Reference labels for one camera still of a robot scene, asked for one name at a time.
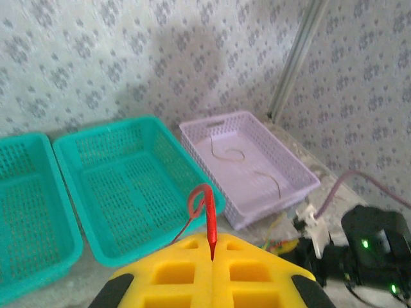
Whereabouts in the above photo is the teal plastic mesh basket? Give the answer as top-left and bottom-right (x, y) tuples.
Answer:
(0, 133), (85, 305)
(52, 115), (227, 269)

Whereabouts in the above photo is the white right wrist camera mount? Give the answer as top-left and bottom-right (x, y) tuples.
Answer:
(293, 205), (331, 258)

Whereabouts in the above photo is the thin olive yellow wire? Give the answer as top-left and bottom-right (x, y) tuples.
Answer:
(254, 171), (283, 199)
(209, 135), (246, 164)

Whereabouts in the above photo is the red wire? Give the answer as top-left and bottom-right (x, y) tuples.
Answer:
(166, 183), (219, 261)

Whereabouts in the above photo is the lavender plastic basket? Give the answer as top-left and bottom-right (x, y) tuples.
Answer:
(178, 110), (322, 231)

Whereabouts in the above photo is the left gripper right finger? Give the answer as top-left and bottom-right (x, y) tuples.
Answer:
(211, 233), (337, 308)

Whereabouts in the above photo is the aluminium frame post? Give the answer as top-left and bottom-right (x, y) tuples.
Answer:
(268, 0), (331, 119)

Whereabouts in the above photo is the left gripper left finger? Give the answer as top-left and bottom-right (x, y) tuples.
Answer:
(87, 233), (213, 308)

